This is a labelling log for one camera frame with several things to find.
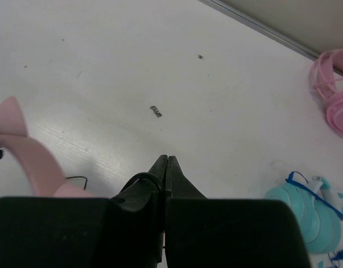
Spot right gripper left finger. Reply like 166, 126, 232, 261
0, 155, 167, 267

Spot black headphone audio cable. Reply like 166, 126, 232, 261
65, 172, 165, 249

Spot pink blue cat-ear headphones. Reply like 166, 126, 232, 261
0, 96, 93, 198

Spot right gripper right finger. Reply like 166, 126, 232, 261
165, 156, 311, 267

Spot teal cat-ear headphones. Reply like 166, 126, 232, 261
260, 170, 343, 267

